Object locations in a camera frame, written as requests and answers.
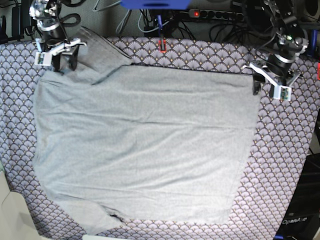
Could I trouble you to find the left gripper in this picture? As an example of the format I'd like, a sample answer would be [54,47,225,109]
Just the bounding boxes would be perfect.
[242,60,301,98]

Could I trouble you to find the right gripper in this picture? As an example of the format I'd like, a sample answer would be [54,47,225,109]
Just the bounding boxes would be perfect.
[35,37,87,72]

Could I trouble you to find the grey T-shirt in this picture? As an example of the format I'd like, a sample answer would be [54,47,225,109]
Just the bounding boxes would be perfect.
[32,28,260,235]

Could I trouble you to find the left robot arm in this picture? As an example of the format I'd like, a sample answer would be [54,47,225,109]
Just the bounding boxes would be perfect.
[241,0,309,101]

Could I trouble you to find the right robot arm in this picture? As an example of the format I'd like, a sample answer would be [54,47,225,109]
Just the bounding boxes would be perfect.
[29,0,86,72]

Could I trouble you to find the fan-patterned purple tablecloth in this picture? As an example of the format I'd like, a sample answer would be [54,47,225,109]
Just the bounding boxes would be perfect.
[0,37,320,240]

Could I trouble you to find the red table clamp centre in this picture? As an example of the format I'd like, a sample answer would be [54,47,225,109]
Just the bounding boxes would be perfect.
[158,39,167,53]

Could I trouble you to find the black power strip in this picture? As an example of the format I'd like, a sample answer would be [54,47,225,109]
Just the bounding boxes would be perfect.
[188,9,245,22]

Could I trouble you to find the black OpenArm box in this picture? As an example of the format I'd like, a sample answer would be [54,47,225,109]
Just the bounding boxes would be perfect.
[274,153,320,240]

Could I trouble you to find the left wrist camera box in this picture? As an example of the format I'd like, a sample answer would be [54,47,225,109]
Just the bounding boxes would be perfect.
[272,85,292,101]

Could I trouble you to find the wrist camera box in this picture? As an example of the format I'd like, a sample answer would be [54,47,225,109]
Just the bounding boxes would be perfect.
[272,85,292,101]
[34,52,53,67]

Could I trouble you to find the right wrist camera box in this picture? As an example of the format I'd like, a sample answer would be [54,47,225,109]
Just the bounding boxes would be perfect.
[34,52,53,67]

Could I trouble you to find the blue post right edge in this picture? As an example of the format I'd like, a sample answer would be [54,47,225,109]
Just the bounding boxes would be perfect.
[307,29,318,57]

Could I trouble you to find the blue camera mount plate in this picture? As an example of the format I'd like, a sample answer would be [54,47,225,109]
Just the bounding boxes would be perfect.
[120,0,191,10]

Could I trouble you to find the blue clamp handle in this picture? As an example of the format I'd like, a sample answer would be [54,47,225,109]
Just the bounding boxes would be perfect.
[157,14,163,35]

